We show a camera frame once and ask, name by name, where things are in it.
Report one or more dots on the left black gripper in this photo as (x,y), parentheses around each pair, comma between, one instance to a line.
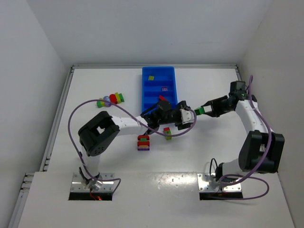
(179,115)

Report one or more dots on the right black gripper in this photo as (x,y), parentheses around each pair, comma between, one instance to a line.
(217,108)

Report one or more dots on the small red lego brick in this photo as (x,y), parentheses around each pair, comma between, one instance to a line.
(166,129)

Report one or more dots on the lime lego brick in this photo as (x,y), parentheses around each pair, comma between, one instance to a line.
(168,135)

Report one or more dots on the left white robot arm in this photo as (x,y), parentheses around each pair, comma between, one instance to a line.
(97,134)

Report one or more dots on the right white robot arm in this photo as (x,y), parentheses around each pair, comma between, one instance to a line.
(262,149)

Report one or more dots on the blue divided plastic tray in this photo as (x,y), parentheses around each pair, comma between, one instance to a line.
(163,76)

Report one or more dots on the purple base lego brick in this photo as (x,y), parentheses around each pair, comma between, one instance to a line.
(143,148)

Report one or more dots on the red round lego brick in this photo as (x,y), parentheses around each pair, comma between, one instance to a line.
(113,98)

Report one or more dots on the purple round lego brick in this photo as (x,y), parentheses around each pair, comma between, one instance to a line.
(107,101)

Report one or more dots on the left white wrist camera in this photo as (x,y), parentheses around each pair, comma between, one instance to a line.
(186,116)

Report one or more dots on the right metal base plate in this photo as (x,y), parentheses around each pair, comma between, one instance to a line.
(207,184)

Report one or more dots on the metal base plate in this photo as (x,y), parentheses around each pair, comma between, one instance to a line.
(207,184)
(105,186)

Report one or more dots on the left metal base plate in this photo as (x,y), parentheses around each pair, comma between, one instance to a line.
(105,186)

